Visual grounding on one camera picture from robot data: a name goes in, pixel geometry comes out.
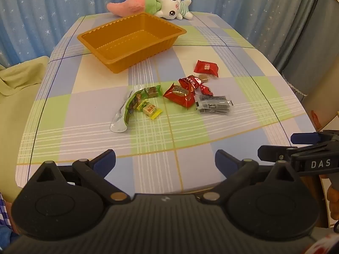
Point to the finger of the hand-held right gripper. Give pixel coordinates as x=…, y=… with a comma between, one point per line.
x=272, y=153
x=304, y=137

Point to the red white patterned cloth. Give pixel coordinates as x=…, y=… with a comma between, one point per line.
x=325, y=246

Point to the beige wooden furniture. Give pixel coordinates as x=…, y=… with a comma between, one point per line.
x=328, y=111

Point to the white bunny carrot plush toy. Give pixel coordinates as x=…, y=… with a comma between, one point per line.
x=169, y=6

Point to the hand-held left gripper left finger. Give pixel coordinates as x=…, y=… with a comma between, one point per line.
x=104, y=164

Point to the person's right hand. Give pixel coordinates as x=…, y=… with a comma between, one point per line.
x=334, y=203

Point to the long green snack packet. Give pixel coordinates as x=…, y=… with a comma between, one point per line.
x=129, y=105

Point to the blue star curtain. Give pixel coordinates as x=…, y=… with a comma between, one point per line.
x=53, y=10

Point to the light green cloth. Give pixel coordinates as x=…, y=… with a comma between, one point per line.
x=16, y=111

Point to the red white-print snack packet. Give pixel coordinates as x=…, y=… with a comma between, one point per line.
x=189, y=82

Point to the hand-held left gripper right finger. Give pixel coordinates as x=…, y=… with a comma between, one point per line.
x=225, y=164

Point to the square red snack packet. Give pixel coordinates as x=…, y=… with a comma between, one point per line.
x=206, y=68

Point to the yellow candy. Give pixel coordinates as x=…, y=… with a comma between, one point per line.
x=151, y=109

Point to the brown candy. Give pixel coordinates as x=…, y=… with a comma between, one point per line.
x=204, y=78

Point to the large red snack packet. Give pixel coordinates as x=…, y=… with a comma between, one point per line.
x=180, y=95

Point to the blue patterned cloth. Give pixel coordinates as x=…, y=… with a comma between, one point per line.
x=4, y=217

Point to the grey-blue lace-trimmed cover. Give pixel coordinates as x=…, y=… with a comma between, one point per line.
x=312, y=45

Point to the clear packet of dark snack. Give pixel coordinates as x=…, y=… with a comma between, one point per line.
x=212, y=104

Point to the green candy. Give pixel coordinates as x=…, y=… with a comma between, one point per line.
x=141, y=104

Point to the orange plastic tray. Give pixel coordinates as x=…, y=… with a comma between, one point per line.
x=127, y=39

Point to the plaid tablecloth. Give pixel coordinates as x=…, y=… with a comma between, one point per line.
x=185, y=129

